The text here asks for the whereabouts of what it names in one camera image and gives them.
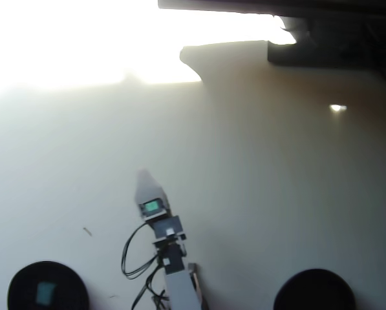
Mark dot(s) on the gripper motor with green label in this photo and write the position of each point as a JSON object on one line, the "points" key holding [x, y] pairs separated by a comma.
{"points": [[153, 208]]}

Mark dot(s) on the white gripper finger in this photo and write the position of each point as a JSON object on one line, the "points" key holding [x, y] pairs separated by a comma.
{"points": [[149, 189]]}

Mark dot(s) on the white Koch robot arm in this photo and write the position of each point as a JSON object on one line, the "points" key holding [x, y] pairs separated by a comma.
{"points": [[178, 287]]}

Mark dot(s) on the black round bowl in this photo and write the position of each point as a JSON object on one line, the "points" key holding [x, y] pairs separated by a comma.
{"points": [[21, 290], [314, 290]]}

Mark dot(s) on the blue cube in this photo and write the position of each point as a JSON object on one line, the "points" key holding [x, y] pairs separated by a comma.
{"points": [[46, 293]]}

